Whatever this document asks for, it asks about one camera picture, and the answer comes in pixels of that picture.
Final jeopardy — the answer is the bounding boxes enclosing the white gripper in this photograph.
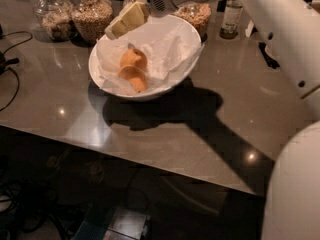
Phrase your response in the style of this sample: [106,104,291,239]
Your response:
[105,0,178,40]

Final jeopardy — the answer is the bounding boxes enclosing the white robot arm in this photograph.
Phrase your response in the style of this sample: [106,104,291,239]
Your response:
[105,0,320,240]

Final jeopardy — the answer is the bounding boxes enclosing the white tilted bowl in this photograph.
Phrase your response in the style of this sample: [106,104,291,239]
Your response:
[88,14,203,102]

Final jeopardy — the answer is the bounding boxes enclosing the upper orange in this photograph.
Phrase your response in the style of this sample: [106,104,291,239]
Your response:
[120,48,148,71]

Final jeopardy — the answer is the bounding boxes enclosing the orange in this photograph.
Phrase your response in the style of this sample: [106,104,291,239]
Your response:
[118,65,148,93]
[120,48,148,71]

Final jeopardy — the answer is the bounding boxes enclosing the lower orange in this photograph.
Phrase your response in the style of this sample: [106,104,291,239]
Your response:
[118,65,148,93]

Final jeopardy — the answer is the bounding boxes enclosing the glass jar with grains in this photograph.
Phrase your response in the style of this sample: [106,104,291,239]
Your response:
[33,0,77,41]
[72,0,113,44]

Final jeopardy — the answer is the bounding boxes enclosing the white paper liner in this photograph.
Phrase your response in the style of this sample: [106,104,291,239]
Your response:
[95,25,205,97]

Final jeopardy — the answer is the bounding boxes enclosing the left glass jar with grains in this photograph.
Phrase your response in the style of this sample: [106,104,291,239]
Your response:
[33,0,77,41]

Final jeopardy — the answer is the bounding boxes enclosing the glass bottle with label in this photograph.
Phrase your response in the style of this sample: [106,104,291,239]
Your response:
[219,0,243,39]

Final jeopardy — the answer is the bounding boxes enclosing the white card stand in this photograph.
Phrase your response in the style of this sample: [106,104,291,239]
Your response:
[245,20,255,38]

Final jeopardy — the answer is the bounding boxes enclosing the black mat under plates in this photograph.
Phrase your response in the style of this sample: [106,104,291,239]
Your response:
[258,42,279,69]

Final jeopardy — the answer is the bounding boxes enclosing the grey box on floor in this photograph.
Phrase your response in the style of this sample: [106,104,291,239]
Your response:
[72,205,152,240]

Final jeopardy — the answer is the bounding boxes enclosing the black cable on table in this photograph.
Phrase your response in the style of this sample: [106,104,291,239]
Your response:
[0,30,34,113]

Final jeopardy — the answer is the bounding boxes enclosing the black cables on floor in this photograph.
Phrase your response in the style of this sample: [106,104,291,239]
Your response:
[0,180,78,240]

